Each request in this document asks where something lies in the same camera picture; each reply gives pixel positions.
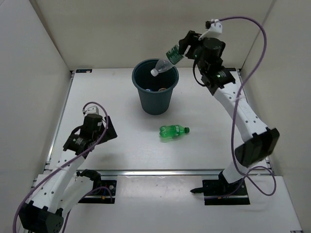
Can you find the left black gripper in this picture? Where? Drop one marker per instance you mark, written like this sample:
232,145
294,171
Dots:
111,133

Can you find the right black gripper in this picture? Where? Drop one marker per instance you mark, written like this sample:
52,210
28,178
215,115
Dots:
192,40

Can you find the green label clear bottle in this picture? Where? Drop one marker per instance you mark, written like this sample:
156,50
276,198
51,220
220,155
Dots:
171,58

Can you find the green soda bottle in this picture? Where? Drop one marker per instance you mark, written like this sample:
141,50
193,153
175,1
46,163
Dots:
173,131

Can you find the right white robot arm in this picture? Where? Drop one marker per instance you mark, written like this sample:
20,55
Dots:
258,140

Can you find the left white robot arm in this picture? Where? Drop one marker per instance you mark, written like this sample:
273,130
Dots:
65,186

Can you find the dark green plastic bin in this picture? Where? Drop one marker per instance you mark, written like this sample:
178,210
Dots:
154,103

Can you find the right black table label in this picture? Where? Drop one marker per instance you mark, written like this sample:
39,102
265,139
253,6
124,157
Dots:
229,69

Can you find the black table label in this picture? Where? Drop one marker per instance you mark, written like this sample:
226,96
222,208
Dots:
83,71
229,69

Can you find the left black table label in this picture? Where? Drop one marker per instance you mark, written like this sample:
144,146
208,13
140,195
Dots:
83,71

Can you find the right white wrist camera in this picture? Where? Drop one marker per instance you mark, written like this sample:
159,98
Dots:
214,29

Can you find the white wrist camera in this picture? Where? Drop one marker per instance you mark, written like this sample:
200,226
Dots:
91,110
214,29

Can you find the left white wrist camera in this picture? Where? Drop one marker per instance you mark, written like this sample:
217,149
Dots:
91,110

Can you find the aluminium table rail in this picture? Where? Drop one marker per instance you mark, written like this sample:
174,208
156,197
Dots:
202,172

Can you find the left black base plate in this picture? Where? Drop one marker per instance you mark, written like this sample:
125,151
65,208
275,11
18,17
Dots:
103,196

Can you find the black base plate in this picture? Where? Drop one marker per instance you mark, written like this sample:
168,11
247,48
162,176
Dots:
217,196
103,196

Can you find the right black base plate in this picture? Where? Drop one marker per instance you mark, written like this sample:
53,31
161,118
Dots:
217,196

